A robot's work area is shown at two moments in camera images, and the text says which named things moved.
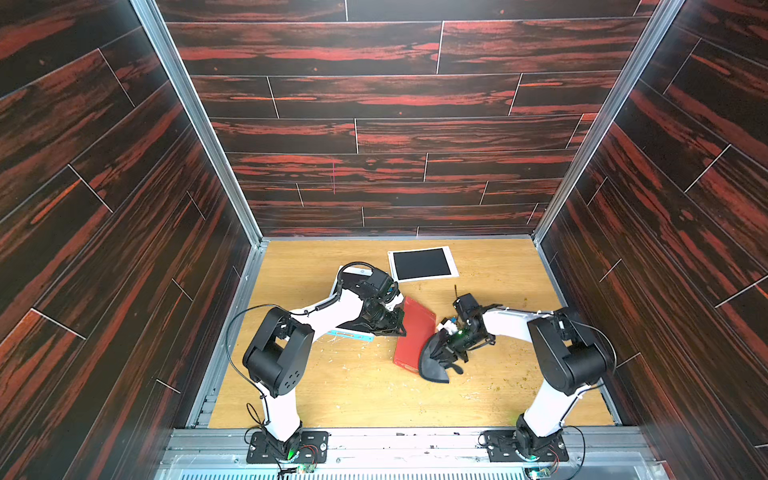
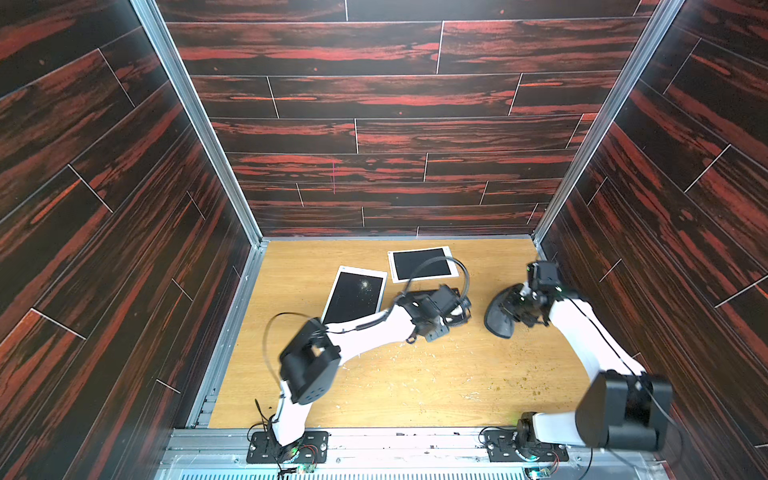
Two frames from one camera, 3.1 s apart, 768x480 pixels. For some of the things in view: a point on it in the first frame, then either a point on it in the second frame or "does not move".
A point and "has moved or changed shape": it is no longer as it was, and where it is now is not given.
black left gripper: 394,327 to 439,332
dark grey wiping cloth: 429,367 has moved or changed shape
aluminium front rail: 222,454 does not move
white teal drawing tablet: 344,305 does not move
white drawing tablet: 422,264 does not move
